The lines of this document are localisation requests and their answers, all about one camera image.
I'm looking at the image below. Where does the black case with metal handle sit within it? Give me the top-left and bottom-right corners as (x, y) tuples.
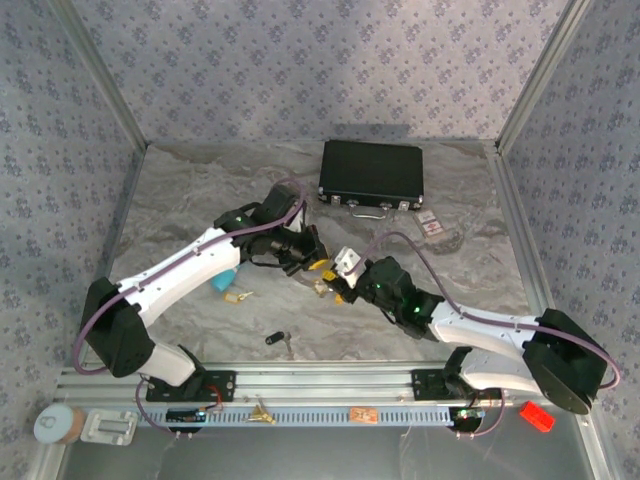
(315, 139), (425, 221)

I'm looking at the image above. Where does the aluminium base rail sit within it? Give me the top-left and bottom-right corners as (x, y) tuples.
(54, 367), (601, 407)

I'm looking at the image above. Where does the aluminium side rail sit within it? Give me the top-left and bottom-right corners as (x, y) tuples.
(69, 142), (151, 369)
(487, 142), (621, 480)

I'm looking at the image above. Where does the teal plastic tube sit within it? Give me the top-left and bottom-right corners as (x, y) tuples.
(209, 267), (240, 294)

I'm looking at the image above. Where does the left circuit board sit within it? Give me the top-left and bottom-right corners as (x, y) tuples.
(165, 407), (209, 426)

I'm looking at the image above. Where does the white plastic bracket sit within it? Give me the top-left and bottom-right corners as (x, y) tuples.
(79, 408), (139, 446)

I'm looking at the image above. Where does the right circuit board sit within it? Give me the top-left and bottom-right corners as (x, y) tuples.
(449, 407), (486, 434)

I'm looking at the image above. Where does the red white tag with chain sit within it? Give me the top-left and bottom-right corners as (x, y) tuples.
(414, 209), (466, 254)

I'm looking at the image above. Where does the aluminium frame post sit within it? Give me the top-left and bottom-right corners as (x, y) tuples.
(494, 0), (594, 154)
(47, 0), (151, 151)

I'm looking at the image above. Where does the grey slotted cable duct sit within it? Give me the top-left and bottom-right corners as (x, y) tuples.
(134, 405), (481, 427)

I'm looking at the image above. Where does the tape roll with blue cap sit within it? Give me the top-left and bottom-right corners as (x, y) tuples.
(33, 404), (87, 446)

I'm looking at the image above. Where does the red plastic block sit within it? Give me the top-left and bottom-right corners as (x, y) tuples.
(518, 400), (556, 432)

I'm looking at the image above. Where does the small brass clip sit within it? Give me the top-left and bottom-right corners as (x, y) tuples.
(243, 397), (277, 426)

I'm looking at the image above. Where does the circuit board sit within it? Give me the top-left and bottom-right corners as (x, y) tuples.
(449, 407), (486, 434)
(165, 407), (209, 426)

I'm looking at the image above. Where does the short purple cable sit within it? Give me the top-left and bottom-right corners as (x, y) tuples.
(454, 384), (506, 441)
(135, 377), (196, 441)

